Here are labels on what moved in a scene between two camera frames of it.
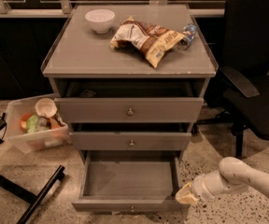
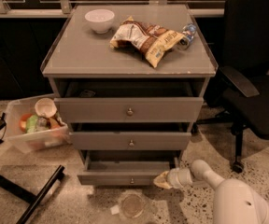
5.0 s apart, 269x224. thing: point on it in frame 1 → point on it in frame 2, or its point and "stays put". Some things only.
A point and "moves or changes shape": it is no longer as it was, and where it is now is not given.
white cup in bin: x=46 y=105 stays put
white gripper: x=200 y=185 → x=174 y=177
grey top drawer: x=129 y=110 stays put
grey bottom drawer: x=130 y=182 moves or changes shape
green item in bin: x=32 y=124 stays put
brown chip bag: x=149 y=41 stays put
